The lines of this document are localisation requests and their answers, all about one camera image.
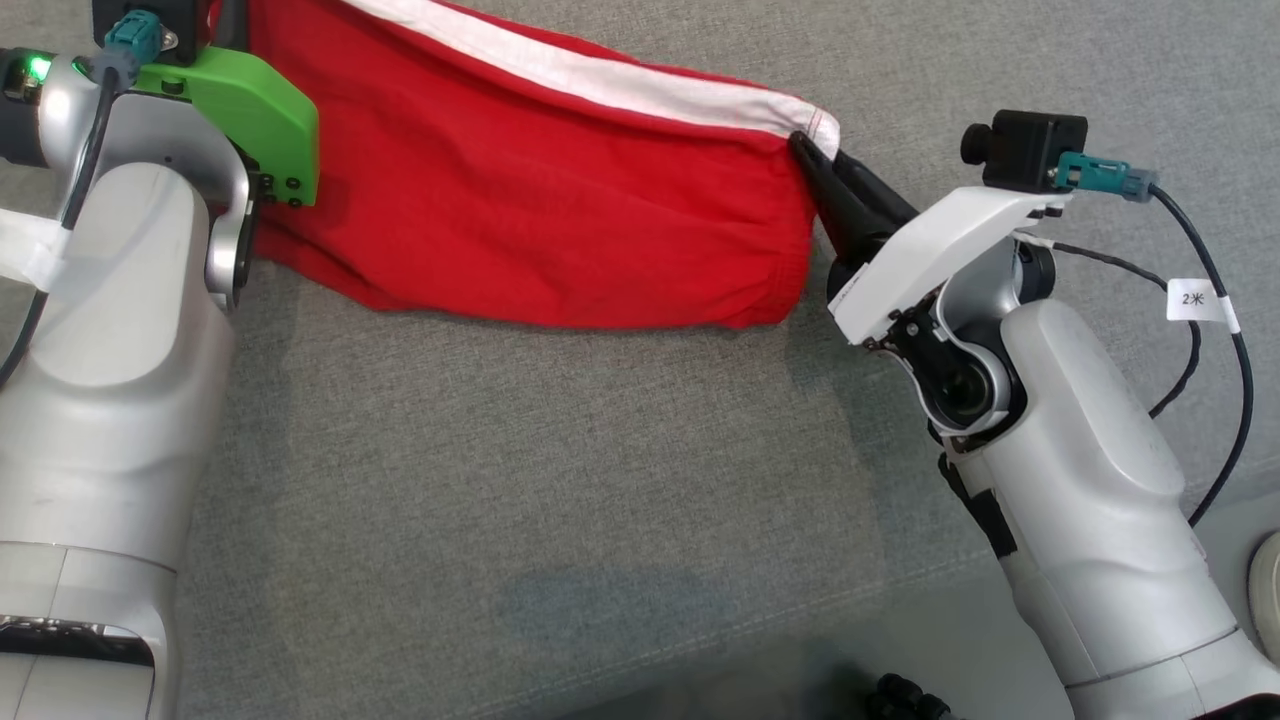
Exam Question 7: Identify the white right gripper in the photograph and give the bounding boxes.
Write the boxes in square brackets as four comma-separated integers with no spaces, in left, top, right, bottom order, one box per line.
[788,130,1076,348]

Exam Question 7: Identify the black right camera cable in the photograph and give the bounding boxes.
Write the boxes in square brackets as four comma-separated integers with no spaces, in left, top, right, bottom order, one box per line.
[1055,152,1256,528]

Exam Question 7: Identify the white tape on cable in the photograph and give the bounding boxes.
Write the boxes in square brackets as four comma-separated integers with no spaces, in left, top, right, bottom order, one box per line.
[0,210,79,293]

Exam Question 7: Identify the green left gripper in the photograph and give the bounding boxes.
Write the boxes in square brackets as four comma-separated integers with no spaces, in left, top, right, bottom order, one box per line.
[130,45,321,208]

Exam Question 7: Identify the black camera cable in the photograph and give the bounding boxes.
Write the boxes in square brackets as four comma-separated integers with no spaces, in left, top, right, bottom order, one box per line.
[0,10,166,386]
[1055,152,1256,528]

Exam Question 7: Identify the thin black right gripper cable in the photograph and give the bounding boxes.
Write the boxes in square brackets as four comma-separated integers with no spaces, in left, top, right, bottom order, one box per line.
[1040,240,1201,421]

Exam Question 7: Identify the black left camera cable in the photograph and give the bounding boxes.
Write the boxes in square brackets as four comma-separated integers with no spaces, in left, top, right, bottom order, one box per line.
[0,10,166,386]

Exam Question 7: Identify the white printed cable tag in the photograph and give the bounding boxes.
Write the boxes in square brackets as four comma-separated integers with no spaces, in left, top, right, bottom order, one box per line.
[1166,277,1241,333]

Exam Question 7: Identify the red shorts with white stripe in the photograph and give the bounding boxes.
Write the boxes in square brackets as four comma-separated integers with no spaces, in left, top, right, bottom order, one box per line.
[205,0,841,331]

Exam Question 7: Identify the white shoe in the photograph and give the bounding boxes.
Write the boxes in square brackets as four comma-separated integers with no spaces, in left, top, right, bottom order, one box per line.
[1248,530,1280,663]

